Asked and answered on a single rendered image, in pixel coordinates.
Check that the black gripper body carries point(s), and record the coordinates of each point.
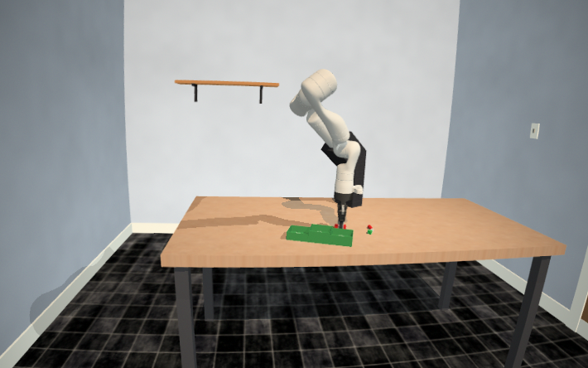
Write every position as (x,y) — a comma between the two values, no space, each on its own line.
(343,198)

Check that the green bins with labels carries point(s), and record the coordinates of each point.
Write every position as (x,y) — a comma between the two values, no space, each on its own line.
(320,234)

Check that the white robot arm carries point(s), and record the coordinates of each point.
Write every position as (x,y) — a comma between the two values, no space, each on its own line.
(329,126)

